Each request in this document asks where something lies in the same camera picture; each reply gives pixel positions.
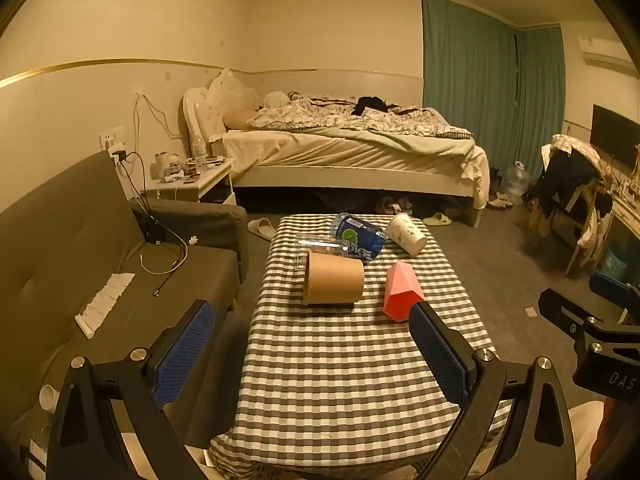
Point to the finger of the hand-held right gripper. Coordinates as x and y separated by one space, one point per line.
565 310
610 290

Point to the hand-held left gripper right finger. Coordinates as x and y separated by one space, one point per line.
441 355

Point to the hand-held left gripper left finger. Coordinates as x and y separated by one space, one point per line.
181 347

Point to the brown paper cup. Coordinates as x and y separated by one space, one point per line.
334 282

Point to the red faceted cup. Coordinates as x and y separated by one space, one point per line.
400 292

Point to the white printed paper cup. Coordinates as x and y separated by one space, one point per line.
407 234

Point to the small white plastic cup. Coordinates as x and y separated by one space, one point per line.
48 397

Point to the clear plastic cup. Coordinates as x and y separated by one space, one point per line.
312 250

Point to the teal waste bin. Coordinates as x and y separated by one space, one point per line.
615 264

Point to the white side desk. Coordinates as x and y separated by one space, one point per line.
627 210

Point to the white folded tissue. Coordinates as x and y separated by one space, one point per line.
105 300

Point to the green checkered tablecloth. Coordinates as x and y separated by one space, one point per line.
345 375

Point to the chair with clothes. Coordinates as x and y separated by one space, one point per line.
570 180

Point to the black power adapter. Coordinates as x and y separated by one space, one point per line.
154 232

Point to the white shoes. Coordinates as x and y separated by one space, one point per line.
500 201

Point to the beige slipper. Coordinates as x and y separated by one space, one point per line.
261 229
437 219

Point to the large clear water jug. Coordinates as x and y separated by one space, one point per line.
516 182

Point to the shoes under bed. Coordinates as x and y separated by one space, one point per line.
392 206

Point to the black television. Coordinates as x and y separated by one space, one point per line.
615 132

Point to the grey fabric sofa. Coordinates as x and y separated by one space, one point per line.
65 240

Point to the white nightstand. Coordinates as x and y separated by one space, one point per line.
200 185

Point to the clutter of small toiletries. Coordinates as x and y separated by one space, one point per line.
192 167

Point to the white jar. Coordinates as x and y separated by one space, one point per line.
161 164

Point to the clear water bottle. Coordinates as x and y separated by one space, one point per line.
199 150

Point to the bed with beige sheet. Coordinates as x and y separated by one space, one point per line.
360 160

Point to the beige pillow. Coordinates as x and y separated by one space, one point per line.
239 119

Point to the white air conditioner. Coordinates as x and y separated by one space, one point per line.
605 52

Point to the green curtain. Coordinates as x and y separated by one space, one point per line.
480 85

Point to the white tufted headboard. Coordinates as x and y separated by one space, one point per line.
205 105

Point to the floral blanket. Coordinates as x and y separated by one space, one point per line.
350 120

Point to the black garment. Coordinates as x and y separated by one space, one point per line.
371 105

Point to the white wall socket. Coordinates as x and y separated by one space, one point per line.
112 139

